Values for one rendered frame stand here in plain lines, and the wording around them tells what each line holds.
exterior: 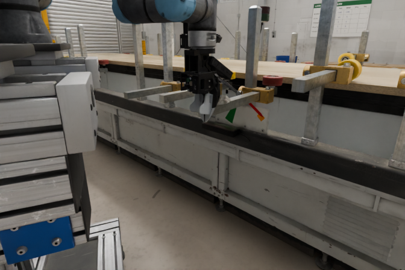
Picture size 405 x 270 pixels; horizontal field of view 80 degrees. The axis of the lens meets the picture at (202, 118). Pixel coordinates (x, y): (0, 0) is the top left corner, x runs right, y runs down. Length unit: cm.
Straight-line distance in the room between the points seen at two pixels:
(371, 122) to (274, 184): 56
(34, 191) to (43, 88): 13
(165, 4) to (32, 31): 44
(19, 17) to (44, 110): 54
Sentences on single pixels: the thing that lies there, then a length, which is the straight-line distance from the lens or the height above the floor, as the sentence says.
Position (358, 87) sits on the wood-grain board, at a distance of 104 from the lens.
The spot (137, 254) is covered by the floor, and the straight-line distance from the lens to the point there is 147.
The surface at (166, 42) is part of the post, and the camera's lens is 128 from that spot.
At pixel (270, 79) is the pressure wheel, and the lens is 102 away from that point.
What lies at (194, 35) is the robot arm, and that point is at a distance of 65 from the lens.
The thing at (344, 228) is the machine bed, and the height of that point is 26.
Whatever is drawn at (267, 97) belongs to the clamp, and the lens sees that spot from 93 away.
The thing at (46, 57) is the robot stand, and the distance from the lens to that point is 83.
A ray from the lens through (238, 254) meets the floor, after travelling 144.
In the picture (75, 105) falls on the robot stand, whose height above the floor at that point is 97.
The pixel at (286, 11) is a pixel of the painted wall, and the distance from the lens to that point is 863.
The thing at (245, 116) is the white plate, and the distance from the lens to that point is 100.
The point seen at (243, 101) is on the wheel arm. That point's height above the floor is 85.
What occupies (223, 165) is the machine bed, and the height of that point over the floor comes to 34.
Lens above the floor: 104
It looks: 17 degrees down
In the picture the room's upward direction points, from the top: straight up
